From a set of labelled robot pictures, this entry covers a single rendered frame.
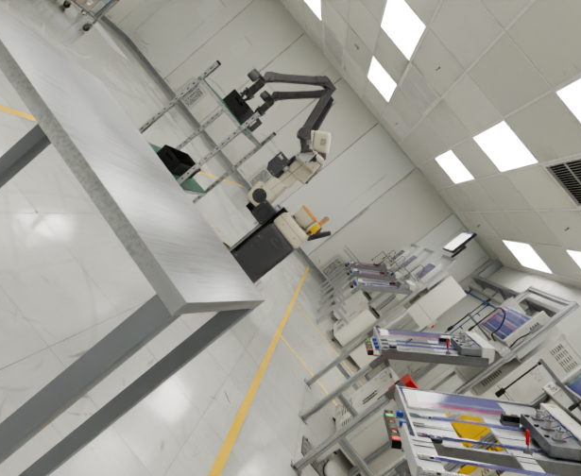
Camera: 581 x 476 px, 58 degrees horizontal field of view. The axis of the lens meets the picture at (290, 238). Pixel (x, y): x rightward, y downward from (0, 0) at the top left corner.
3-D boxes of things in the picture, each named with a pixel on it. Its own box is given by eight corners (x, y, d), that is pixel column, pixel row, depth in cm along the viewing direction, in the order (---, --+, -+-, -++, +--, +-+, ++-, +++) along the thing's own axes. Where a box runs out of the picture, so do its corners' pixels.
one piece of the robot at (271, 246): (249, 288, 413) (332, 221, 406) (237, 298, 359) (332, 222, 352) (223, 255, 414) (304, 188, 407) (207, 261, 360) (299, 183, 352)
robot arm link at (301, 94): (325, 95, 388) (328, 99, 399) (325, 88, 388) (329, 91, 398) (270, 98, 401) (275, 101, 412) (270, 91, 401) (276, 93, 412)
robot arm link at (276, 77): (328, 83, 352) (324, 88, 363) (328, 75, 352) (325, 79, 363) (264, 78, 346) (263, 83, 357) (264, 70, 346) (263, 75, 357)
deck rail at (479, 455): (414, 456, 210) (416, 442, 209) (413, 454, 212) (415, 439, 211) (597, 483, 204) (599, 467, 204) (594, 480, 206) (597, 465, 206)
